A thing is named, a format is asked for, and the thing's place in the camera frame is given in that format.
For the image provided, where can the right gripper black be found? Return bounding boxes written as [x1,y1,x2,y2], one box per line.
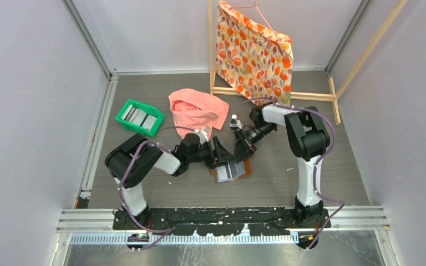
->
[233,122,275,165]

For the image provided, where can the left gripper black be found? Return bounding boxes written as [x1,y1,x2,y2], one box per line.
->
[187,136,234,168]

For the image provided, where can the grey credit card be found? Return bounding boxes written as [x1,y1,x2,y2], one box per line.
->
[226,162,246,180]

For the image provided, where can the brown leather card holder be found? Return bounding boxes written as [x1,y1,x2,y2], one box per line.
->
[210,159,252,184]

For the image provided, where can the green card tray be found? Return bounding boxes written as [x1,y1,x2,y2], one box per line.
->
[115,99,165,137]

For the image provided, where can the stack of cards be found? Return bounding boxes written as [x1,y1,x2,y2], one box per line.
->
[121,104,157,131]

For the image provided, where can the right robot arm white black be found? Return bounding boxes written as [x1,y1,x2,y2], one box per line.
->
[230,103,331,228]

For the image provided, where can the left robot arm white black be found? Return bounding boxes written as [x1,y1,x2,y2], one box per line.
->
[104,132,234,229]

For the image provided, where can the pink cloth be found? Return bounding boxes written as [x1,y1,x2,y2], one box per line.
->
[168,88,230,138]

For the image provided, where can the floral fabric bag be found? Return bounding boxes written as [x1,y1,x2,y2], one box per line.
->
[215,1,293,105]

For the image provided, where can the pink hanger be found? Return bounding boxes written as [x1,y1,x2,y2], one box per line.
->
[233,0,276,35]

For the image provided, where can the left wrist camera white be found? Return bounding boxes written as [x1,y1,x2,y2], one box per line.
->
[195,126,211,145]

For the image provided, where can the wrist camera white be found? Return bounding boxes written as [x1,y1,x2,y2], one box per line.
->
[230,114,243,130]
[195,126,211,145]

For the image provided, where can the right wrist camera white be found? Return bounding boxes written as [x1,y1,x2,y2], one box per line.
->
[230,114,243,130]

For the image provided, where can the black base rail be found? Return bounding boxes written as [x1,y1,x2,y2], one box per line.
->
[112,206,331,238]

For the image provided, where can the wooden rack frame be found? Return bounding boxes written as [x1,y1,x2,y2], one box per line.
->
[207,1,408,125]

